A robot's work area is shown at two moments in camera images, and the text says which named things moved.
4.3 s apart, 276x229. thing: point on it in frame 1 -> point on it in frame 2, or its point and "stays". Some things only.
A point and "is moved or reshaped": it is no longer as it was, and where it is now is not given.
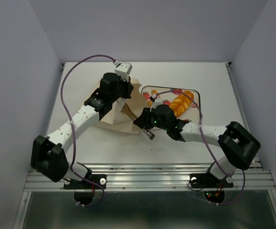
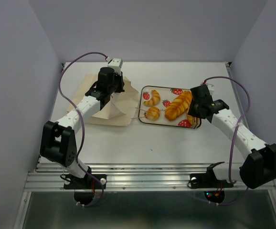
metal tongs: (126, 109) -> (196, 122)
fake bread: (180, 104) stays
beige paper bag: (115, 119) is moved or reshaped
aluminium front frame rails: (157, 177) stays
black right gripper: (143, 121) -> (192, 111)
